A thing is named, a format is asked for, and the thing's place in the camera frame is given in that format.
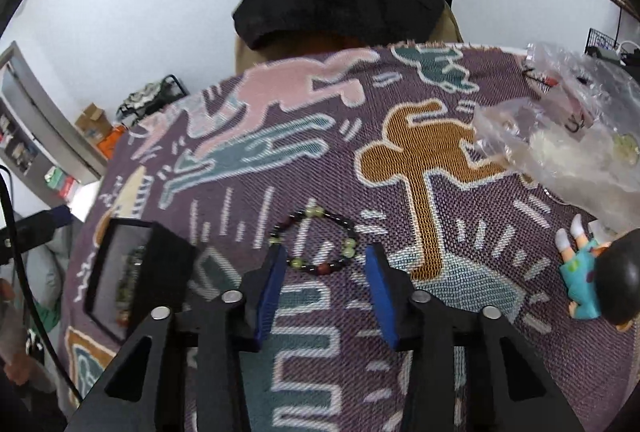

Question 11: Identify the dark and green bead bracelet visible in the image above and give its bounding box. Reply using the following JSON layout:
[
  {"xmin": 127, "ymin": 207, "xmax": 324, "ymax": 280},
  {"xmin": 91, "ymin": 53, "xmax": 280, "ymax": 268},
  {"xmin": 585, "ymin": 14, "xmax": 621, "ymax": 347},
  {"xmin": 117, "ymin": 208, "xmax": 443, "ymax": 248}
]
[{"xmin": 267, "ymin": 203, "xmax": 360, "ymax": 276}]

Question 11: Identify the silver chain jewelry pile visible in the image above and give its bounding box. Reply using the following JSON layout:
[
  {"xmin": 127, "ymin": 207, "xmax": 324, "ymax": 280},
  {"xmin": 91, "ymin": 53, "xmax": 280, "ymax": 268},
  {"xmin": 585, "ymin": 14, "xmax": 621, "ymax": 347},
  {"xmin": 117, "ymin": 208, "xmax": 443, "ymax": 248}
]
[{"xmin": 114, "ymin": 245, "xmax": 145, "ymax": 328}]

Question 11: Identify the person's left hand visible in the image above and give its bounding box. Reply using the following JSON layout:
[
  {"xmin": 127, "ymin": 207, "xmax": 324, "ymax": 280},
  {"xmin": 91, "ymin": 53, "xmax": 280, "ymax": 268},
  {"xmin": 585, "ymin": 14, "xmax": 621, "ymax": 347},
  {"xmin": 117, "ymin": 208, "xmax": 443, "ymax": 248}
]
[{"xmin": 1, "ymin": 279, "xmax": 35, "ymax": 386}]

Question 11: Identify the black box white interior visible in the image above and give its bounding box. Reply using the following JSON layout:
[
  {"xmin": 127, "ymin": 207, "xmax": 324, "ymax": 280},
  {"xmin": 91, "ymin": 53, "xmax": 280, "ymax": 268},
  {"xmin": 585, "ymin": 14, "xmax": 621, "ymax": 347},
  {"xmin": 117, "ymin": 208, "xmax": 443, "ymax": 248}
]
[{"xmin": 84, "ymin": 218, "xmax": 198, "ymax": 344}]

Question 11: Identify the orange paper bag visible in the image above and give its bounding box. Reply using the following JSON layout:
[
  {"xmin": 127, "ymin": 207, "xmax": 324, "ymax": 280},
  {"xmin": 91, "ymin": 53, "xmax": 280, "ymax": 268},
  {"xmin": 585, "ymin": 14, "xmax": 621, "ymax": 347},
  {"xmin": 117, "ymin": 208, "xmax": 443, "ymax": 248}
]
[{"xmin": 96, "ymin": 125, "xmax": 127, "ymax": 160}]

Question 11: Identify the cardboard box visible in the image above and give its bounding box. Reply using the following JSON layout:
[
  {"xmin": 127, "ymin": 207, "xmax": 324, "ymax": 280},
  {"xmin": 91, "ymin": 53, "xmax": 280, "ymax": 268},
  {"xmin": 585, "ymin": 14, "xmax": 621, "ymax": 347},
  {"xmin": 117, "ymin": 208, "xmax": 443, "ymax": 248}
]
[{"xmin": 75, "ymin": 103, "xmax": 113, "ymax": 145}]

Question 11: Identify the patterned woven blanket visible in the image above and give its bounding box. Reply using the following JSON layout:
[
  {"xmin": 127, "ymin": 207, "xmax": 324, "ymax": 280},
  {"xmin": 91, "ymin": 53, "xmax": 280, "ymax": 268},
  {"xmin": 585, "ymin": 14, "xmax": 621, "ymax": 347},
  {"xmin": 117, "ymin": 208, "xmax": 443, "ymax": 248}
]
[{"xmin": 58, "ymin": 46, "xmax": 639, "ymax": 431}]

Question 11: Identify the black shoe rack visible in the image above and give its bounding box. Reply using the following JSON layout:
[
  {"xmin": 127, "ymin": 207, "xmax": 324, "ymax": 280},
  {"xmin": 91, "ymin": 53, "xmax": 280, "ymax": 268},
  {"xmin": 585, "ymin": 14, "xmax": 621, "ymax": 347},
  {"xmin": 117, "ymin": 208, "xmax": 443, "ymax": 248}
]
[{"xmin": 116, "ymin": 74, "xmax": 189, "ymax": 127}]

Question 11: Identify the clear plastic bag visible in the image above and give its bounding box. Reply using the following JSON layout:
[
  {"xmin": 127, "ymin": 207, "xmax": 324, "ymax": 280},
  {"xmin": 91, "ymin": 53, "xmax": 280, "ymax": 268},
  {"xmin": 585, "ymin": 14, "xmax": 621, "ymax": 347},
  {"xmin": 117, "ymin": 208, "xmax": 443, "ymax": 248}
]
[{"xmin": 472, "ymin": 42, "xmax": 639, "ymax": 233}]

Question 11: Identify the black cushion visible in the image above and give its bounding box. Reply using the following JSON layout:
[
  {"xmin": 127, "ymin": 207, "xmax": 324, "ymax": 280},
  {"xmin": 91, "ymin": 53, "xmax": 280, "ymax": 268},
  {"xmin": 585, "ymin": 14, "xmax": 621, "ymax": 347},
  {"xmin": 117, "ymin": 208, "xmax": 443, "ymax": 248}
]
[{"xmin": 232, "ymin": 0, "xmax": 452, "ymax": 51}]

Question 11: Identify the black cable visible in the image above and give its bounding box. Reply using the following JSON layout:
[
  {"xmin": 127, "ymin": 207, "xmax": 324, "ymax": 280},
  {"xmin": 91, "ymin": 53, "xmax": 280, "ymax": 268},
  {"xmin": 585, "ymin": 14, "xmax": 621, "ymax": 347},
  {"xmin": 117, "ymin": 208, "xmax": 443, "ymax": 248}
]
[{"xmin": 0, "ymin": 165, "xmax": 85, "ymax": 403}]

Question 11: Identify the black wire wall shelf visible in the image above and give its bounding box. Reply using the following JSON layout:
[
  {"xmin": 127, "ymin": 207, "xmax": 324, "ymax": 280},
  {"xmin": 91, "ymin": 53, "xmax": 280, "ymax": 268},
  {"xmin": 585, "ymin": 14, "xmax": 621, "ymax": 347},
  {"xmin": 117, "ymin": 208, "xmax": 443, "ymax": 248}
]
[{"xmin": 585, "ymin": 0, "xmax": 639, "ymax": 66}]

